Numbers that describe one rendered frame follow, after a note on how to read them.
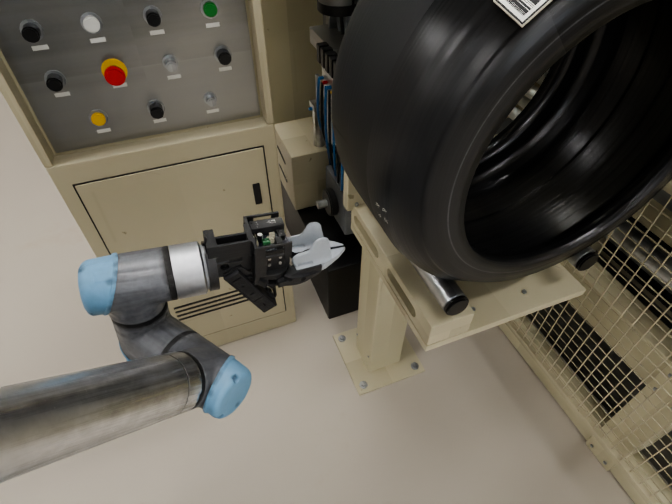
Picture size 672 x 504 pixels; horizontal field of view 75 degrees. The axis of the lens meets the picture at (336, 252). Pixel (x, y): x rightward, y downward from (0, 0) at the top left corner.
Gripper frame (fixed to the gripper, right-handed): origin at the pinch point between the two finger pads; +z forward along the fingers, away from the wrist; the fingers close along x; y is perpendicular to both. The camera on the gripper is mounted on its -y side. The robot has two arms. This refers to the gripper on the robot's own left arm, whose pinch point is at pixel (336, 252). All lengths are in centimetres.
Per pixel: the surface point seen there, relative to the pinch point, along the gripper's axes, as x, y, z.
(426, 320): -9.3, -11.6, 14.8
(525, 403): -5, -90, 82
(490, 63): -10.5, 33.4, 8.1
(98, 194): 57, -24, -39
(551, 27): -11.3, 36.9, 13.1
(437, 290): -7.3, -6.4, 16.7
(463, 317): -11.1, -10.8, 21.2
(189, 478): 13, -104, -32
